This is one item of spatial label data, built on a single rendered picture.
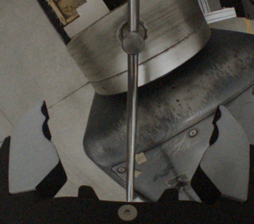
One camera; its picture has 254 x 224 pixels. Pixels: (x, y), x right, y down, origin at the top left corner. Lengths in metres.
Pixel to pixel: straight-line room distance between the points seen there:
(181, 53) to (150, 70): 0.06
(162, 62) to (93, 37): 0.11
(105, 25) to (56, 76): 1.42
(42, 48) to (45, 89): 0.41
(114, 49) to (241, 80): 0.23
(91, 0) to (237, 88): 0.34
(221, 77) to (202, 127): 0.10
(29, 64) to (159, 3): 1.57
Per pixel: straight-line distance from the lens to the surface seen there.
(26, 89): 1.83
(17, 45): 1.77
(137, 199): 0.40
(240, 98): 0.34
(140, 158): 0.31
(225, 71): 0.31
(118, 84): 0.28
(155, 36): 0.24
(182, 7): 0.27
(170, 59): 0.25
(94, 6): 0.37
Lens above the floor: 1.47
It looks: 66 degrees down
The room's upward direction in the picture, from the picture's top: 170 degrees clockwise
